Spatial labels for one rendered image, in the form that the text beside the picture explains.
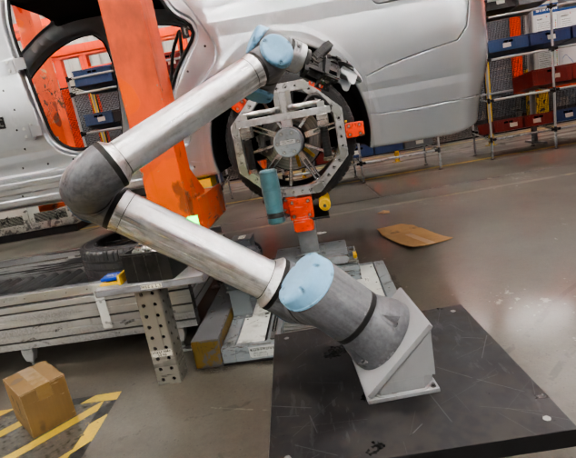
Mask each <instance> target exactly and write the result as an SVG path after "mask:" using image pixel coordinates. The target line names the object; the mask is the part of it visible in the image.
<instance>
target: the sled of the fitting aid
mask: <svg viewBox="0 0 576 458"><path fill-rule="evenodd" d="M347 251H348V255H349V261H350V262H349V263H345V264H336V266H338V267H339V268H340V269H342V270H343V271H345V272H346V273H347V274H348V275H350V276H351V277H353V278H354V279H355V280H358V279H362V274H361V267H360V264H359V260H358V257H357V253H356V251H355V248H354V246H349V247H347Z"/></svg>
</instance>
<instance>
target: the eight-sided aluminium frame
mask: <svg viewBox="0 0 576 458"><path fill-rule="evenodd" d="M308 84H309V83H308V82H306V81H305V80H303V79H300V80H295V81H291V82H285V83H280V84H277V86H276V87H275V88H277V90H275V89H274V92H277V93H281V92H284V91H285V90H290V91H294V90H299V89H302V90H304V92H305V93H307V94H310V93H318V94H320V95H321V96H322V97H323V98H324V99H325V100H326V101H327V102H328V103H329V104H330V105H333V106H332V110H331V111H332V112H333V116H334V122H335V128H336V134H337V141H338V147H339V153H338V154H337V155H336V156H335V158H334V159H333V161H332V162H331V164H330V165H329V166H328V168H327V169H326V170H325V172H324V173H323V175H322V176H321V178H320V179H319V180H318V182H317V183H315V184H305V185H299V186H294V187H288V188H283V189H281V194H282V199H283V197H293V196H298V195H304V194H314V193H320V192H321V191H322V190H323V188H325V186H326V185H327V184H328V182H329V181H330V180H331V178H332V177H333V175H334V174H335V172H336V171H337V170H338V168H339V167H340V166H341V164H342V163H343V161H344V160H345V159H346V157H347V156H348V147H347V141H346V134H345V128H344V121H343V110H342V108H341V107H340V106H339V105H338V104H336V103H335V102H334V101H333V100H331V99H330V98H329V97H327V96H326V95H324V94H323V93H321V92H320V91H319V90H317V89H316V88H314V87H312V86H310V85H308ZM293 85H295V86H293ZM285 86H286V88H284V87H285ZM308 87H309V88H310V90H307V88H308ZM257 104H258V103H256V102H253V101H251V100H248V101H247V103H246V104H245V106H244V107H243V110H242V111H241V113H240V114H239V115H243V113H247V112H252V111H253V110H254V108H255V107H256V106H257ZM250 106H251V107H250ZM239 115H238V116H237V118H236V119H235V121H234V122H233V124H232V126H231V134H232V137H233V145H234V150H235V154H236V159H237V164H238V169H239V173H240V174H241V175H243V177H246V178H247V179H248V180H250V181H251V182H253V183H254V184H256V185H257V186H259V187H260V188H262V187H261V182H260V175H258V174H257V173H255V174H249V173H248V170H249V168H248V164H247V159H246V153H245V150H244V145H243V140H241V136H240V132H239V129H240V128H239V129H236V128H235V122H240V117H239ZM338 116H340V119H338ZM339 126H340V127H341V128H339ZM237 135H238V136H237ZM341 135H342V136H343V137H341ZM239 145H240V146H239ZM342 145H343V146H342ZM338 159H340V160H338ZM333 166H335V167H333ZM257 179H258V180H257ZM323 181H324V182H323ZM311 188H312V189H311ZM285 193H286V194H285Z"/></svg>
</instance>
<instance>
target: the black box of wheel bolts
mask: <svg viewBox="0 0 576 458"><path fill-rule="evenodd" d="M120 258H121V261H122V264H123V268H124V273H125V277H126V281H127V283H128V284H133V283H142V282H151V281H160V280H169V279H174V278H175V277H176V276H177V275H178V274H179V273H181V272H182V271H183V270H184V269H185V268H187V267H188V265H186V264H182V263H180V262H178V261H176V260H174V259H173V258H170V257H168V256H166V255H164V254H161V253H159V252H156V251H155V250H153V249H151V248H149V247H147V246H144V245H142V244H139V245H137V246H136V247H134V248H132V249H130V250H129V251H127V252H125V253H124V254H121V255H120Z"/></svg>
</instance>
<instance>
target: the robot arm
mask: <svg viewBox="0 0 576 458"><path fill-rule="evenodd" d="M332 47H333V44H332V43H331V42H330V41H329V40H327V41H326V42H324V43H322V44H321V46H320V47H319V48H318V49H317V50H315V51H314V52H313V53H312V50H310V49H308V46H307V44H304V43H302V42H300V41H298V40H295V39H293V38H291V37H289V36H287V35H283V34H281V33H279V32H277V31H274V30H273V29H271V28H270V27H266V26H263V25H258V26H256V27H255V29H254V30H253V33H252V35H251V38H250V40H249V43H248V45H247V47H246V55H244V56H243V58H241V59H239V60H238V61H236V62H235V63H233V64H232V65H229V66H228V67H226V68H225V69H224V70H223V71H221V72H219V73H218V74H216V75H214V76H213V77H211V78H210V79H208V80H206V81H205V82H203V83H202V84H200V85H198V86H196V87H195V88H194V89H193V90H191V91H190V92H188V93H186V94H185V95H183V96H181V97H180V98H178V99H176V100H175V101H173V102H172V103H170V104H169V105H167V106H166V107H164V108H163V109H161V110H160V111H158V112H156V113H155V114H153V115H151V116H150V117H148V118H146V119H145V120H143V121H142V122H141V123H140V124H138V125H136V126H134V127H133V128H131V129H130V130H128V131H127V132H125V133H123V134H121V135H120V136H118V137H117V138H115V139H114V140H113V141H111V142H110V143H104V142H96V143H94V144H92V145H91V146H89V147H88V148H86V149H85V150H84V151H83V152H82V153H80V154H79V155H78V156H77V157H76V158H75V159H74V160H73V162H72V163H70V164H69V165H68V166H67V168H66V169H65V171H64V173H63V174H62V176H61V179H60V183H59V194H60V196H61V198H62V200H63V202H64V203H65V204H66V205H67V207H68V209H69V210H70V212H71V213H72V214H73V215H74V216H75V217H77V218H78V219H80V220H82V221H85V222H88V223H94V224H97V225H99V226H101V227H103V228H105V229H107V230H112V231H114V232H116V233H118V234H121V235H123V236H125V237H127V238H129V239H131V240H134V241H136V242H137V243H139V244H142V245H144V246H147V247H149V248H151V249H153V250H155V251H156V252H159V253H161V254H164V255H166V256H168V257H170V258H173V259H174V260H176V261H178V262H180V263H182V264H186V265H188V266H190V267H192V268H193V269H195V270H198V271H200V272H202V273H204V274H207V275H210V276H212V277H213V278H215V279H217V280H219V281H221V282H224V283H226V284H229V285H231V286H232V287H235V288H237V289H239V290H241V291H243V292H245V293H247V294H250V295H252V296H254V297H255V298H256V299H257V302H258V304H259V307H261V308H263V309H264V310H266V311H268V312H271V313H273V314H275V315H276V316H278V317H279V318H280V319H282V320H284V321H285V322H287V323H291V324H306V325H310V326H314V327H316V328H318V329H319V330H321V331H322V332H324V333H325V334H327V335H329V336H330V337H332V338H333V339H334V340H335V341H337V342H338V343H340V344H342V345H343V347H344V348H345V350H346V351H347V353H348V354H349V355H350V356H351V357H352V359H353V361H354V362H355V363H356V364H357V365H359V366H360V367H362V368H363V369H364V370H373V369H375V368H378V367H379V366H381V365H382V364H384V363H385V362H386V361H388V360H389V359H390V358H391V357H392V355H393V354H394V353H395V351H396V350H397V349H398V347H399V346H400V344H401V342H402V340H403V338H404V336H405V334H406V332H407V329H408V326H409V322H410V312H409V309H408V307H407V306H406V305H405V304H403V303H402V302H401V301H399V300H397V299H394V298H391V297H387V296H383V295H379V294H376V293H374V292H373V291H371V290H370V289H369V288H367V287H366V286H364V285H363V284H361V283H360V282H358V281H357V280H355V279H354V278H353V277H351V276H350V275H348V274H347V273H346V272H345V271H343V270H342V269H340V268H339V267H338V266H336V265H335V264H333V263H332V262H331V261H330V260H328V259H327V258H325V257H322V256H320V255H319V254H316V253H311V254H307V255H305V256H304V257H303V258H301V259H300V260H299V261H298V262H297V263H296V264H295V263H293V262H291V261H289V260H287V259H285V258H280V259H277V260H271V259H269V258H267V257H265V256H263V255H261V254H258V253H256V252H255V251H253V250H250V249H248V248H246V247H244V246H242V245H240V244H238V243H236V242H234V241H232V240H230V239H228V238H226V237H224V236H222V235H220V234H218V233H216V232H214V231H211V230H209V229H207V228H205V227H203V226H201V225H199V224H197V223H195V222H193V221H191V220H189V219H187V218H185V217H183V216H181V215H179V214H177V213H174V212H172V211H170V210H168V209H166V208H164V207H162V206H161V205H159V204H156V203H154V202H152V201H150V200H148V199H146V198H144V197H142V196H141V195H139V194H135V193H133V192H131V190H130V189H128V188H126V186H128V185H129V184H130V183H131V178H132V175H133V173H135V172H136V171H138V170H139V169H141V168H142V167H144V166H145V165H147V164H149V163H150V162H152V161H153V160H154V159H155V158H157V157H158V156H159V155H161V154H163V153H164V152H166V151H167V150H169V149H170V148H172V147H173V146H175V145H176V144H178V143H180V142H181V141H183V140H184V139H185V138H186V137H187V136H189V135H190V134H192V133H194V132H195V131H197V130H198V129H200V128H201V127H203V126H204V125H206V124H208V123H209V122H210V121H212V120H213V119H214V118H215V117H217V116H218V115H220V114H222V113H223V112H225V111H226V110H228V109H229V108H231V107H232V106H233V105H235V104H237V103H238V102H240V101H241V100H243V99H244V98H245V97H246V98H247V99H249V100H251V101H253V102H256V103H260V104H267V103H270V102H271V101H272V100H273V93H274V89H275V87H276V86H277V84H278V83H279V81H280V79H281V78H282V76H283V74H284V72H285V71H286V70H287V71H290V72H292V73H295V74H297V73H298V72H300V77H302V78H304V79H307V80H309V81H312V82H314V87H316V88H318V89H321V90H323V91H325V92H327V93H329V86H332V85H333V84H336V83H339V84H340V85H341V86H342V89H343V91H349V89H350V86H351V85H354V84H360V83H361V82H362V78H361V76H360V74H359V73H358V72H357V70H356V69H355V68H354V67H353V65H352V64H351V63H350V62H349V61H348V60H346V59H344V58H341V57H339V56H338V55H337V56H334V55H328V54H329V53H330V52H331V50H332ZM340 68H341V69H340ZM319 84H320V85H324V86H325V90H324V89H322V88H320V87H319Z"/></svg>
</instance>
